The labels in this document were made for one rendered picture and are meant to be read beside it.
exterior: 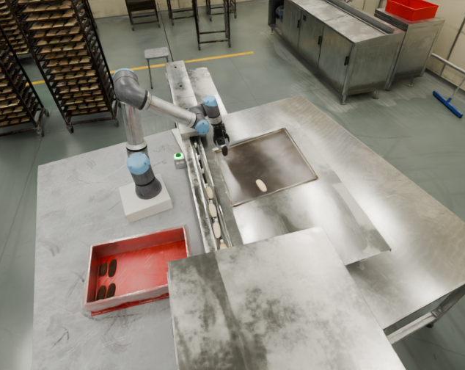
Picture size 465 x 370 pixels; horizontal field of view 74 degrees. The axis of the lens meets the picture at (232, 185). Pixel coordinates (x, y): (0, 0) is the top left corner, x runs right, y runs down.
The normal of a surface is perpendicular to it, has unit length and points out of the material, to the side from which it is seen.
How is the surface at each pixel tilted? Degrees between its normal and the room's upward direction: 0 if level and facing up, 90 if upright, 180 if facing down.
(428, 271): 0
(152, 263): 0
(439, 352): 0
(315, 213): 10
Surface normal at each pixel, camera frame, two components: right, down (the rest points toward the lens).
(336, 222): -0.21, -0.67
